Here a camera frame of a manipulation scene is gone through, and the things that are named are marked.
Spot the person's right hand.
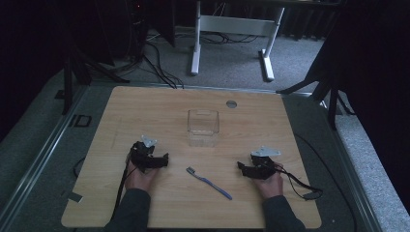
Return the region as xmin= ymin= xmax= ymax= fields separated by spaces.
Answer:
xmin=252 ymin=162 xmax=285 ymax=200

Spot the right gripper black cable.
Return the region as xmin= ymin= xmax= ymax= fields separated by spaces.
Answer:
xmin=274 ymin=164 xmax=324 ymax=201

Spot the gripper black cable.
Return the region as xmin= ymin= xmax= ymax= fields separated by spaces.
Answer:
xmin=110 ymin=151 xmax=138 ymax=221
xmin=274 ymin=164 xmax=324 ymax=201

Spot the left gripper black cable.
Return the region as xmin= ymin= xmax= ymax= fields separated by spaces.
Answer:
xmin=110 ymin=151 xmax=138 ymax=221

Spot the black tripod stand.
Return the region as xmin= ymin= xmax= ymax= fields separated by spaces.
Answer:
xmin=276 ymin=44 xmax=356 ymax=131
xmin=53 ymin=28 xmax=131 ymax=116

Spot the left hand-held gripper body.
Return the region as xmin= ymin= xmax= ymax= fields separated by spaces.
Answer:
xmin=130 ymin=134 xmax=163 ymax=174

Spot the clear plastic box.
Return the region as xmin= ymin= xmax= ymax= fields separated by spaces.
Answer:
xmin=187 ymin=108 xmax=220 ymax=149

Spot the white desk frame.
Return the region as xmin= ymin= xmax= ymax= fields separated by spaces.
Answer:
xmin=190 ymin=0 xmax=286 ymax=82

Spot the blue toothbrush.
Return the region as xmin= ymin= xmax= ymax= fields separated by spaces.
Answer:
xmin=186 ymin=165 xmax=233 ymax=201

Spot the black floor cable bundle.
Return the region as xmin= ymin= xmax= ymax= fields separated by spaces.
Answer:
xmin=141 ymin=40 xmax=186 ymax=90

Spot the long black floor cable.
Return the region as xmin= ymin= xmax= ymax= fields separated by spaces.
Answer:
xmin=293 ymin=132 xmax=358 ymax=232

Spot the person's left hand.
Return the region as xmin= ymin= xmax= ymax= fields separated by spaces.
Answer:
xmin=125 ymin=159 xmax=160 ymax=193

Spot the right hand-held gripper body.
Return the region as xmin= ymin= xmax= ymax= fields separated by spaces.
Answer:
xmin=250 ymin=146 xmax=281 ymax=181

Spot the dark computer tower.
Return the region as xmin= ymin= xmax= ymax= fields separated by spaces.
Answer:
xmin=124 ymin=0 xmax=150 ymax=63

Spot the short black floor cable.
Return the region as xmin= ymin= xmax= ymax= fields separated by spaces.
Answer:
xmin=73 ymin=156 xmax=87 ymax=179

